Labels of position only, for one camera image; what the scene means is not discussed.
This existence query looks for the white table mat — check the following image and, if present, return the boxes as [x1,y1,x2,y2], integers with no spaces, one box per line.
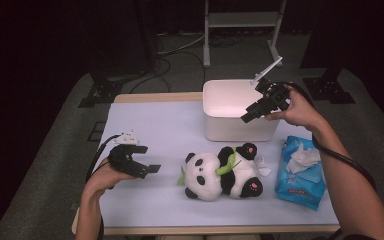
[76,98,340,229]

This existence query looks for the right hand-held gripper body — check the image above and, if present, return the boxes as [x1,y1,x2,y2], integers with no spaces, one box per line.
[250,55,291,114]

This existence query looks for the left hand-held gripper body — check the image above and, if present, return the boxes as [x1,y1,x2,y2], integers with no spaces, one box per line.
[107,130,149,179]

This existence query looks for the person's left hand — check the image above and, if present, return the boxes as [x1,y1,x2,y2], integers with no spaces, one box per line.
[84,158,136,193]

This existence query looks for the black stand base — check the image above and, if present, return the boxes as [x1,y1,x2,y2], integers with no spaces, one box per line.
[302,68,356,105]
[78,71,124,108]

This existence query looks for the blue wet wipe packet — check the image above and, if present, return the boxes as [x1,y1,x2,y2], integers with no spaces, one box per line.
[274,135,328,212]

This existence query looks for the black floor cables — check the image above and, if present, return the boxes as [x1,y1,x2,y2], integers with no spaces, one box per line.
[128,49,208,94]

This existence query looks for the left hand-held gripper cable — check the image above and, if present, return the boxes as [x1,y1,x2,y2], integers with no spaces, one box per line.
[85,134,123,240]

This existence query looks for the person's right hand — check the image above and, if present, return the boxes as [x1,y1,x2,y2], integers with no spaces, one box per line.
[264,84,328,133]

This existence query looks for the panda plush toy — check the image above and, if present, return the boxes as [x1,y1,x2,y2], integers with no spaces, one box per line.
[177,142,272,202]

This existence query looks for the white metal stand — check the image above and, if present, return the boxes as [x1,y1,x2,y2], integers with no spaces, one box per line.
[203,0,288,69]

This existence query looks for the hand-held gripper cable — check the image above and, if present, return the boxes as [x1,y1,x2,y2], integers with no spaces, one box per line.
[279,81,378,240]
[85,134,123,240]

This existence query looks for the grey floor cable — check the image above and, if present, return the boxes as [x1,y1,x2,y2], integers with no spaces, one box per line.
[156,31,205,56]

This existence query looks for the right hand-held gripper cable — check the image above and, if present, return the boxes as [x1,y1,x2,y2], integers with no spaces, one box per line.
[279,81,378,240]

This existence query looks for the white wet wipe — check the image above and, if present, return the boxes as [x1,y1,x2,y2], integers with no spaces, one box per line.
[285,143,322,174]

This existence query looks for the white plastic bin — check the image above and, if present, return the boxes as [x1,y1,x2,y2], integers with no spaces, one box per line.
[202,78,281,143]

